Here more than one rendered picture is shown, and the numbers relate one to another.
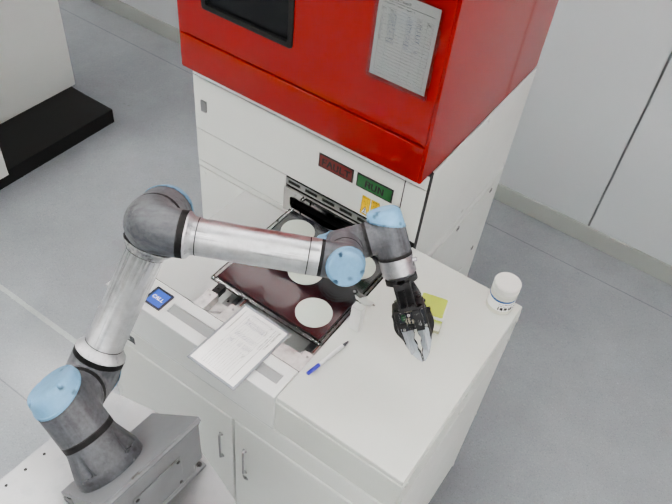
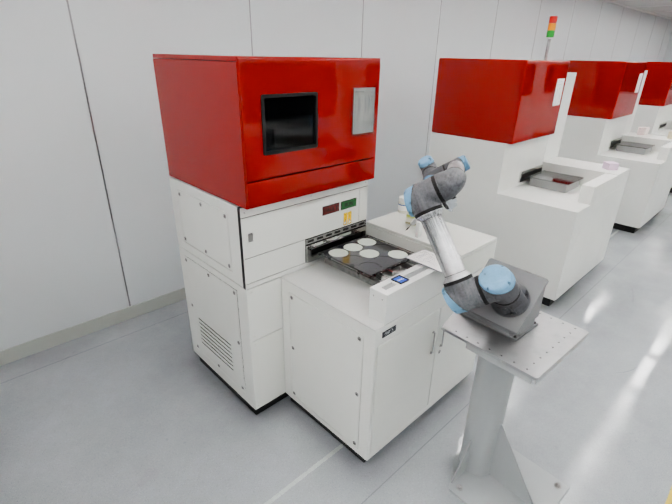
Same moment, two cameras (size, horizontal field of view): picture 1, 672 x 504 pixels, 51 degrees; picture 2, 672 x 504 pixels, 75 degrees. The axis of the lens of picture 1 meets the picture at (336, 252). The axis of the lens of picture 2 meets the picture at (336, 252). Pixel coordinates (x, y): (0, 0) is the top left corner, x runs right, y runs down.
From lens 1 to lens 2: 2.34 m
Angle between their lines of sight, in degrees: 62
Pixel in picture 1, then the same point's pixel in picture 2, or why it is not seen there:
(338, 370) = not seen: hidden behind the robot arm
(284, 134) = (303, 212)
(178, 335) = (424, 277)
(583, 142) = not seen: hidden behind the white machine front
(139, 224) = (458, 177)
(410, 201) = (362, 197)
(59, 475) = (501, 343)
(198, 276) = (353, 295)
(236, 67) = (286, 181)
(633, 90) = not seen: hidden behind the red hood
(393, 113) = (362, 149)
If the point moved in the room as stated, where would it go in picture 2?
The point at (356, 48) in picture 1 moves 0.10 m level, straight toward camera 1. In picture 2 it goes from (346, 126) to (366, 127)
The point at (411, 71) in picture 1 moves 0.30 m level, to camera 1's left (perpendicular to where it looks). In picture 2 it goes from (368, 122) to (352, 131)
